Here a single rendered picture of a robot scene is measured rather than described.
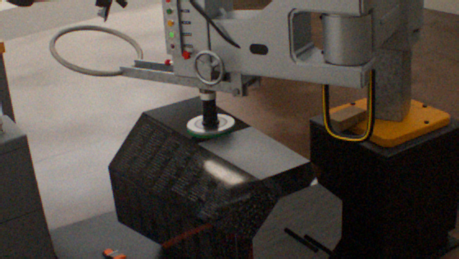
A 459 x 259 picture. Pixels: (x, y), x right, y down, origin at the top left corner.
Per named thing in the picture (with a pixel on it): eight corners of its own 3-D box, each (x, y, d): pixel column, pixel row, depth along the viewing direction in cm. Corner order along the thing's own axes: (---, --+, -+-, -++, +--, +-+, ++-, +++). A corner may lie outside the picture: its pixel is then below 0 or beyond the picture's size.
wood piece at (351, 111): (351, 114, 304) (351, 104, 302) (366, 119, 296) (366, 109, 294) (324, 126, 292) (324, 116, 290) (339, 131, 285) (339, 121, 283)
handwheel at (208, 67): (236, 80, 254) (234, 46, 249) (224, 88, 247) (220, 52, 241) (206, 77, 262) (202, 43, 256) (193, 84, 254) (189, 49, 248)
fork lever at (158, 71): (265, 84, 268) (264, 73, 266) (243, 99, 253) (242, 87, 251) (140, 66, 302) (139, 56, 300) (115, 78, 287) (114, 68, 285)
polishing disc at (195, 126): (232, 114, 290) (232, 111, 289) (236, 132, 270) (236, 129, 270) (187, 119, 289) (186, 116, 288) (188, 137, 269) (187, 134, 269)
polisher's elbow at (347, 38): (332, 50, 244) (330, 3, 236) (377, 55, 235) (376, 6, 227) (315, 63, 229) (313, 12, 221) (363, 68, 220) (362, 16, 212)
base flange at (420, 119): (388, 97, 333) (388, 88, 331) (453, 122, 293) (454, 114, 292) (322, 118, 312) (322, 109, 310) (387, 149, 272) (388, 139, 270)
